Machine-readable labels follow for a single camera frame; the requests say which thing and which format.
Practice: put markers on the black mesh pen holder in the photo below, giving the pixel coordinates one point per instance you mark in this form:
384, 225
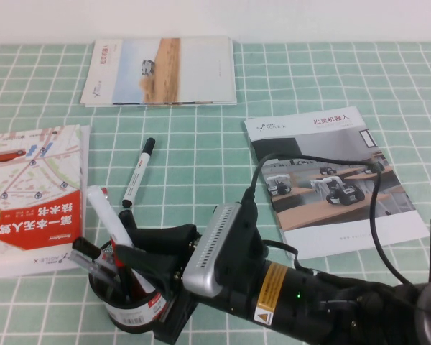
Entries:
129, 318

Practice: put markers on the clear barrel gel pen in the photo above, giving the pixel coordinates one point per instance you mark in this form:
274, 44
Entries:
82, 260

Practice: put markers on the all white marker pen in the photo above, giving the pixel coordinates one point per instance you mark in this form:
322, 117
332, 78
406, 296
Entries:
107, 215

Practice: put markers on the upright black capped marker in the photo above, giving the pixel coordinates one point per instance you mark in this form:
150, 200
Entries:
125, 217

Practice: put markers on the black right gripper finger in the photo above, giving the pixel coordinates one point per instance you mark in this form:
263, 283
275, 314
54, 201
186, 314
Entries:
165, 237
154, 264

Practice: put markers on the green checked tablecloth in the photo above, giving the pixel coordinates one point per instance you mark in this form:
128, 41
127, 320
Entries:
215, 143

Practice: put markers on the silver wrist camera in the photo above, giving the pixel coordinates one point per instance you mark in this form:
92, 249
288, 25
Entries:
208, 251

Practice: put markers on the desert landscape brochure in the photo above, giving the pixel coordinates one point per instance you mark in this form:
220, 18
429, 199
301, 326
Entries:
201, 72

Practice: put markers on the red pen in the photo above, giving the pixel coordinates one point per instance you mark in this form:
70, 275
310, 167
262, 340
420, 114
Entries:
118, 262

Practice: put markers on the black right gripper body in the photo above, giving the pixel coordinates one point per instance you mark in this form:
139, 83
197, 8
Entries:
176, 316

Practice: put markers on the leaning black capped marker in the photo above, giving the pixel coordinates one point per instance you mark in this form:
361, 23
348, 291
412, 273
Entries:
90, 249

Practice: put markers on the white book under map book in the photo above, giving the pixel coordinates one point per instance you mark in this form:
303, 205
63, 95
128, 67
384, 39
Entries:
85, 161

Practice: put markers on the red pencil with eraser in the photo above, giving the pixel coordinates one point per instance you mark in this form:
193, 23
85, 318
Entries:
106, 194

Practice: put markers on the red white map cover book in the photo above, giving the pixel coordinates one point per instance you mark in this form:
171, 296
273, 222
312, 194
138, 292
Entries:
32, 179

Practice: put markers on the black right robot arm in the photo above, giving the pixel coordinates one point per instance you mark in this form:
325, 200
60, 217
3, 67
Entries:
291, 294

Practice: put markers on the desert car brochure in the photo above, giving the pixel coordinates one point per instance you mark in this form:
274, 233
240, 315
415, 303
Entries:
165, 105

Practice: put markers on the classroom robots AgileX brochure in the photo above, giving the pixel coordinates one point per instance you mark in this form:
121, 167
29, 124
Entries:
345, 136

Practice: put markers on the white marker with black cap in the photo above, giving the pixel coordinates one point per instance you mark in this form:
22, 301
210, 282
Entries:
138, 172

